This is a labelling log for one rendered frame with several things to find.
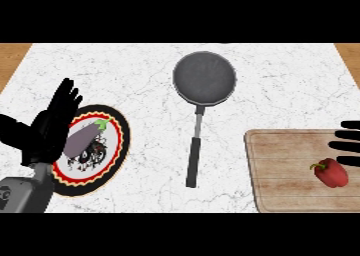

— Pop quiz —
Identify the dark grey frying pan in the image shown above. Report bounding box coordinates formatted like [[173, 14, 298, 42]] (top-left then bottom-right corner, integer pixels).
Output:
[[171, 50, 239, 189]]

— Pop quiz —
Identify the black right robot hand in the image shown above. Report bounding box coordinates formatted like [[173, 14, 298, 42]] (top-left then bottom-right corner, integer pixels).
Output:
[[328, 120, 360, 169]]

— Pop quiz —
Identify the round patterned plate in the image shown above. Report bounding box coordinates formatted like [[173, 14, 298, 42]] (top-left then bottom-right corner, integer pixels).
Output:
[[49, 104, 133, 198]]

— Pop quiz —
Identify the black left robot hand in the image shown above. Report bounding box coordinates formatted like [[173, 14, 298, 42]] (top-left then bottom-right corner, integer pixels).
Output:
[[0, 77, 86, 168]]

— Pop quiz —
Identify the red bell pepper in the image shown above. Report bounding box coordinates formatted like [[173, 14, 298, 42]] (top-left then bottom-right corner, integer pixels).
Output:
[[309, 157, 350, 189]]

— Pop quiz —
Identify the wooden cutting board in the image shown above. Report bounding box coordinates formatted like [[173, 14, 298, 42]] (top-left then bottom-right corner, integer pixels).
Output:
[[244, 128, 360, 214]]

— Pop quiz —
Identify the purple eggplant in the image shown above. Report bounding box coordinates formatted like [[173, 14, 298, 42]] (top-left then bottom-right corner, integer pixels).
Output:
[[62, 117, 115, 159]]

